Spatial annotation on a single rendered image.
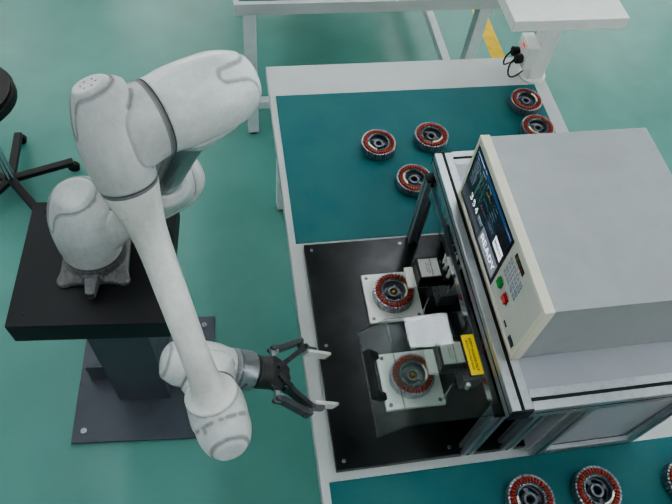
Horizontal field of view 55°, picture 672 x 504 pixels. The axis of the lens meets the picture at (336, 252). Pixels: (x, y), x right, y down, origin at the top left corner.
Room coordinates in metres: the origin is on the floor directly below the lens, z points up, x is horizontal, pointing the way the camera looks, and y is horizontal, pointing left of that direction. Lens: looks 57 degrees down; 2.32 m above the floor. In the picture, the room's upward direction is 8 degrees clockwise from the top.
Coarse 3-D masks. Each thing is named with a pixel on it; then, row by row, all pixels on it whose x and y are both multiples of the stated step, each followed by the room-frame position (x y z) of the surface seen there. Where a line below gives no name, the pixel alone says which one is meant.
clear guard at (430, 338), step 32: (384, 320) 0.67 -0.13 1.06; (416, 320) 0.68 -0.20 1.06; (448, 320) 0.69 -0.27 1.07; (384, 352) 0.60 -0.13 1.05; (416, 352) 0.60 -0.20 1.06; (448, 352) 0.61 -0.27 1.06; (480, 352) 0.62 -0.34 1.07; (384, 384) 0.53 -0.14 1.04; (416, 384) 0.53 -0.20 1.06; (448, 384) 0.54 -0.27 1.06; (480, 384) 0.55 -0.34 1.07; (384, 416) 0.47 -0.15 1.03; (416, 416) 0.46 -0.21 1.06; (448, 416) 0.47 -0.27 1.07; (480, 416) 0.48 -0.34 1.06
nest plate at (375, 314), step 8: (400, 272) 0.98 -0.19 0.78; (368, 280) 0.94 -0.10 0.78; (368, 288) 0.91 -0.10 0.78; (416, 288) 0.93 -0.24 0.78; (368, 296) 0.89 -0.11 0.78; (416, 296) 0.91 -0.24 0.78; (368, 304) 0.86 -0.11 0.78; (416, 304) 0.88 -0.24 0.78; (368, 312) 0.84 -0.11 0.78; (376, 312) 0.84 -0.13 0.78; (384, 312) 0.84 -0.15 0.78; (392, 312) 0.85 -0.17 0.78; (408, 312) 0.85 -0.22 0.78; (416, 312) 0.86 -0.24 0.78; (376, 320) 0.82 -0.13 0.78
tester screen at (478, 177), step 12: (480, 156) 0.98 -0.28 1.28; (480, 168) 0.97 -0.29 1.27; (468, 180) 0.99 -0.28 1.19; (480, 180) 0.95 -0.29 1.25; (468, 192) 0.97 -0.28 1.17; (480, 192) 0.93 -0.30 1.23; (492, 192) 0.89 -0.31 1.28; (480, 204) 0.91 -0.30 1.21; (492, 204) 0.87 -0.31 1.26; (480, 216) 0.89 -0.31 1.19; (492, 216) 0.85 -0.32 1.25; (480, 228) 0.87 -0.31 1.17; (504, 228) 0.80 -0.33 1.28; (504, 240) 0.78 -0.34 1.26; (504, 252) 0.77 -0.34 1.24
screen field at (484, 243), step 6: (480, 234) 0.86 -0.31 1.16; (486, 234) 0.85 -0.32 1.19; (480, 240) 0.86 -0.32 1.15; (486, 240) 0.84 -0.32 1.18; (480, 246) 0.85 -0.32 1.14; (486, 246) 0.83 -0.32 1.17; (486, 252) 0.82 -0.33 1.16; (492, 252) 0.80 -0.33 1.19; (486, 258) 0.81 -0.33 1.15; (492, 258) 0.79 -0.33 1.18; (486, 264) 0.80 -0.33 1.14; (492, 264) 0.78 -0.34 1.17; (492, 270) 0.77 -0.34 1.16
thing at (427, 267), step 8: (416, 264) 0.92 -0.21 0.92; (424, 264) 0.92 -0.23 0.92; (432, 264) 0.93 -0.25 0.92; (440, 264) 0.95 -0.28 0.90; (408, 272) 0.92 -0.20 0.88; (416, 272) 0.91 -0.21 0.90; (424, 272) 0.90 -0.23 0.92; (432, 272) 0.90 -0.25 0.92; (440, 272) 0.91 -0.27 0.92; (408, 280) 0.89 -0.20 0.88; (416, 280) 0.89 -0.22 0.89; (424, 280) 0.88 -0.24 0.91; (432, 280) 0.89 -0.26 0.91; (440, 280) 0.89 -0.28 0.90; (448, 280) 0.90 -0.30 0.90; (464, 280) 0.91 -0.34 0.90; (408, 288) 0.87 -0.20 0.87; (448, 288) 0.91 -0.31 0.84
